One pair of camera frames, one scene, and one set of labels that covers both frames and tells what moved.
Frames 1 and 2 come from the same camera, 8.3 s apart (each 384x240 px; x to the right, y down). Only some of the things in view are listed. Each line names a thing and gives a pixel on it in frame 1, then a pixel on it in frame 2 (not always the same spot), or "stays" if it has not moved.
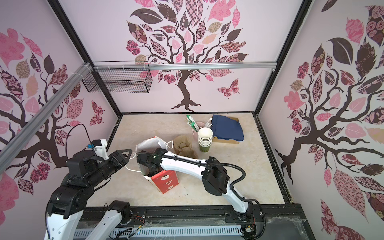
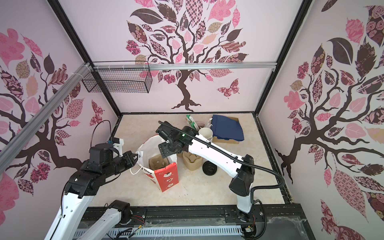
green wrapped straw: [191, 121] stays
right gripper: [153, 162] -> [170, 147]
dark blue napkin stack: [223, 127] stays
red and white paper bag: [165, 180] stays
